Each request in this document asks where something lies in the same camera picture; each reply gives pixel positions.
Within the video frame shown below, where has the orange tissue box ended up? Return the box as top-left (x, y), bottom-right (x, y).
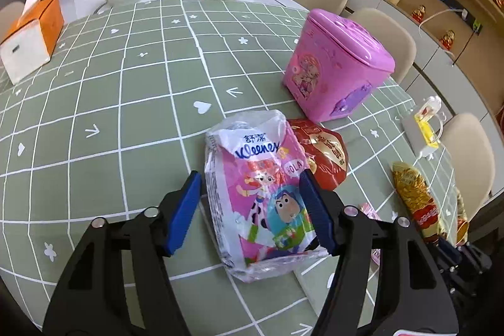
top-left (0, 0), bottom-right (65, 86)

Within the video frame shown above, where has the white lower cabinet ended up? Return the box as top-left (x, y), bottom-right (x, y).
top-left (330, 0), bottom-right (504, 163)

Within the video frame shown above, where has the golden snack packet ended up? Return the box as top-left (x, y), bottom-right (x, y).
top-left (391, 162), bottom-right (444, 243)

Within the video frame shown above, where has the small brown snack packet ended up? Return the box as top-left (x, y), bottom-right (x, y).
top-left (453, 190), bottom-right (470, 247)

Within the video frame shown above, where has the red snack packet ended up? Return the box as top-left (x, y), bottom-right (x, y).
top-left (287, 118), bottom-right (349, 192)

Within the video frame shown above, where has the clear packet with yellow item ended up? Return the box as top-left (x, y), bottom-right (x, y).
top-left (402, 96), bottom-right (445, 158)

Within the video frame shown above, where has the white cable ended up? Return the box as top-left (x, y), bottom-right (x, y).
top-left (418, 7), bottom-right (467, 42)

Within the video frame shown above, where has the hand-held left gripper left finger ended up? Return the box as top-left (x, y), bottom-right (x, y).
top-left (43, 171), bottom-right (203, 336)

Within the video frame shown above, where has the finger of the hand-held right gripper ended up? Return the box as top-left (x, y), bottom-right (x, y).
top-left (435, 237), bottom-right (493, 295)

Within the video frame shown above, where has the pink candy wrapper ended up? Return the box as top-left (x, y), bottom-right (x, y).
top-left (356, 202), bottom-right (383, 271)

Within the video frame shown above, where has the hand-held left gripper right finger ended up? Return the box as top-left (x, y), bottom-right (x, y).
top-left (298, 170), bottom-right (461, 336)

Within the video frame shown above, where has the cartoon print tissue pack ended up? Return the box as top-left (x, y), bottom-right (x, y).
top-left (205, 110), bottom-right (328, 283)

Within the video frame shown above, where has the green checkered tablecloth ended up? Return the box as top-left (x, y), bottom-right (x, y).
top-left (0, 0), bottom-right (473, 336)

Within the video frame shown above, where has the pink plastic lidded box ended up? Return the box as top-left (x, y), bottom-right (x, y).
top-left (282, 9), bottom-right (395, 123)

